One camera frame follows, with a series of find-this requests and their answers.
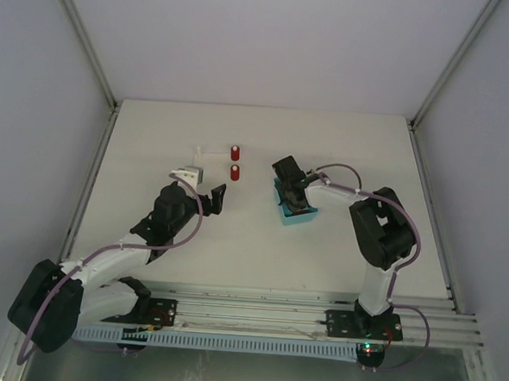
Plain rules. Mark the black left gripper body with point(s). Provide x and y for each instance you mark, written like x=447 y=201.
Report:
x=208 y=203

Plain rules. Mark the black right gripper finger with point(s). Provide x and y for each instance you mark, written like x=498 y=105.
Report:
x=302 y=204
x=287 y=196

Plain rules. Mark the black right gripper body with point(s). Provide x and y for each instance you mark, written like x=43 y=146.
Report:
x=291 y=192

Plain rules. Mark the large red spring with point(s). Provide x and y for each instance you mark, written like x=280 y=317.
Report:
x=235 y=152
x=234 y=173

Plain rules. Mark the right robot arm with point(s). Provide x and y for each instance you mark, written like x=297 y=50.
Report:
x=387 y=237

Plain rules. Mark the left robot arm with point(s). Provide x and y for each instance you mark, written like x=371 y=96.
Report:
x=58 y=298

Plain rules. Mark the teal plastic bin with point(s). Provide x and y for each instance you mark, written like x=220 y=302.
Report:
x=286 y=215

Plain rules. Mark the white peg fixture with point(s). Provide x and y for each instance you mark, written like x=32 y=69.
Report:
x=202 y=158

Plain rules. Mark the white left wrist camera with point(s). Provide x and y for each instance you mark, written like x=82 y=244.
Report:
x=192 y=175

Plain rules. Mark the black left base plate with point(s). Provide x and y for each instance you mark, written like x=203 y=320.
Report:
x=158 y=312

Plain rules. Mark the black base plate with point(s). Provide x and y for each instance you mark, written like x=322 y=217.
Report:
x=344 y=324
x=158 y=312

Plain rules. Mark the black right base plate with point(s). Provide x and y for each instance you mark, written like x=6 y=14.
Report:
x=344 y=324

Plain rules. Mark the slotted cable duct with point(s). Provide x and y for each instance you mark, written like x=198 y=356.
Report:
x=231 y=343

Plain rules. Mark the aluminium mounting rail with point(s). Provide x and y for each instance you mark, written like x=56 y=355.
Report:
x=291 y=314

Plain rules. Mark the left aluminium corner post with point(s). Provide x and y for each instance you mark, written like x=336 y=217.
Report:
x=83 y=37

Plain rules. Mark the aluminium corner post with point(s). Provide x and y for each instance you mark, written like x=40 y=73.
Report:
x=83 y=37
x=476 y=27

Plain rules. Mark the right aluminium corner post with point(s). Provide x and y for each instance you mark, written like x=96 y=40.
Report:
x=476 y=27

